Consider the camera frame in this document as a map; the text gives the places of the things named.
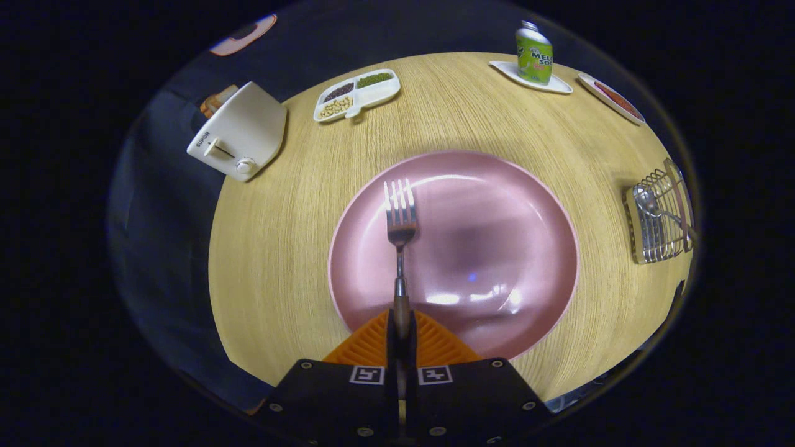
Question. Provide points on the green and silver drink bottle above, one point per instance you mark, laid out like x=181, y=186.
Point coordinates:
x=534, y=59

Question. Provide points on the white toaster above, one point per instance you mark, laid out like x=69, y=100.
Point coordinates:
x=248, y=130

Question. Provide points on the pile of brown beans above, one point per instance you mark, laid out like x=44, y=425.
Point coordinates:
x=338, y=92

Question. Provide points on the pile of green beans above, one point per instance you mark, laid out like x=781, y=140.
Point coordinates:
x=374, y=80

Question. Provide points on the pile of yellow beans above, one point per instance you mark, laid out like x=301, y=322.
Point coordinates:
x=335, y=107

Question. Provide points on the white oval food plate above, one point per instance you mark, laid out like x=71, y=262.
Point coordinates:
x=605, y=102

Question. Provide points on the brown meat piece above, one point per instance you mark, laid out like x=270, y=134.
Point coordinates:
x=621, y=100

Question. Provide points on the white square coaster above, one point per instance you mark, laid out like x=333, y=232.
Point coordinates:
x=559, y=85

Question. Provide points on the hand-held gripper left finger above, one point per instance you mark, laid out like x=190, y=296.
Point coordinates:
x=335, y=397

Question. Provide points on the white divided dish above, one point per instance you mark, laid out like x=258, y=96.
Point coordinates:
x=372, y=97

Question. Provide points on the pink round plate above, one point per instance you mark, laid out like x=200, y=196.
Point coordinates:
x=484, y=248

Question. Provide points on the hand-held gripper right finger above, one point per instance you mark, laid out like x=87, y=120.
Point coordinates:
x=472, y=397

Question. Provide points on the toasted bread slices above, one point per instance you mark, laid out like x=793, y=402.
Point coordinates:
x=214, y=102

